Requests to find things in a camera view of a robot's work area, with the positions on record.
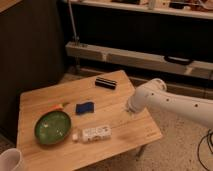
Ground black eraser block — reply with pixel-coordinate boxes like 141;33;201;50
95;77;117;90

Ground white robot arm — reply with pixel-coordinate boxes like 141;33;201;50
126;78;213;129

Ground blue sponge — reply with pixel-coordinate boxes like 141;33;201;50
76;102;94;115

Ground long grey case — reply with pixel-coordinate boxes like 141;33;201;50
65;42;213;80

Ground orange carrot toy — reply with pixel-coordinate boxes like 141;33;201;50
51;102;69;110

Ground wooden folding table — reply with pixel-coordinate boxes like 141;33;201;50
17;70;162;171

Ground metal stand pole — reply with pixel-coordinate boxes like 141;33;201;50
68;0;80;74

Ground green bowl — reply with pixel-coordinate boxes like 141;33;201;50
34;110;72;145

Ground white cup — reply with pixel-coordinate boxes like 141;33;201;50
0;148;25;171

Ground white shelf with clutter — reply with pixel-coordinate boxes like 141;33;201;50
62;0;213;20

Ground black cables on floor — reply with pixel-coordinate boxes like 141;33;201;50
196;129;213;171

